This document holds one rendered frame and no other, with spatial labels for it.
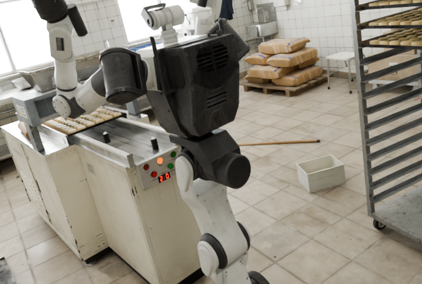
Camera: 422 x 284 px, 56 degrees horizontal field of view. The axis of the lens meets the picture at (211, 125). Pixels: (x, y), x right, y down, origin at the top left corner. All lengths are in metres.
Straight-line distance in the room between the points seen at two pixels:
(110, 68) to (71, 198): 1.55
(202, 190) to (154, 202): 0.62
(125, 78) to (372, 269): 1.71
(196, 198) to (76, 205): 1.34
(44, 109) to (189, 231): 1.12
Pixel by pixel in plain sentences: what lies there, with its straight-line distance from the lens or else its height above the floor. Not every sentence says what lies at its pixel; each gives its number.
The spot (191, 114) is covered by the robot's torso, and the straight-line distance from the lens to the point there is 1.19.
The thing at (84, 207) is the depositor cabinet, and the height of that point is 0.42.
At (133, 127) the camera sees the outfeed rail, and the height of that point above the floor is 0.87.
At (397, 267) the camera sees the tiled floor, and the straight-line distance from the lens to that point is 2.41.
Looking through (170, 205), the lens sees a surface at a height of 0.54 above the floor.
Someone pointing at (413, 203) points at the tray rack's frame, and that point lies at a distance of 2.65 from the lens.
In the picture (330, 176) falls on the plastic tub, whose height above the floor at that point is 0.09.
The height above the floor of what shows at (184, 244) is 0.28.
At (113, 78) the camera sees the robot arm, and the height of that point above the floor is 1.36.
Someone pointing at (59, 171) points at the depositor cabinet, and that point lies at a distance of 2.55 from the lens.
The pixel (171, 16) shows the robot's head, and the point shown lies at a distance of 1.33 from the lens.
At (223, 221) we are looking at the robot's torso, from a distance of 1.50.
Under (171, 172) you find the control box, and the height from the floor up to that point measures 0.73.
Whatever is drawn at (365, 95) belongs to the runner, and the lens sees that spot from 2.25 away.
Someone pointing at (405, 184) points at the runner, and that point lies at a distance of 2.67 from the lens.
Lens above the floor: 1.53
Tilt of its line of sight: 18 degrees down
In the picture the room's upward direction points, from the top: 12 degrees counter-clockwise
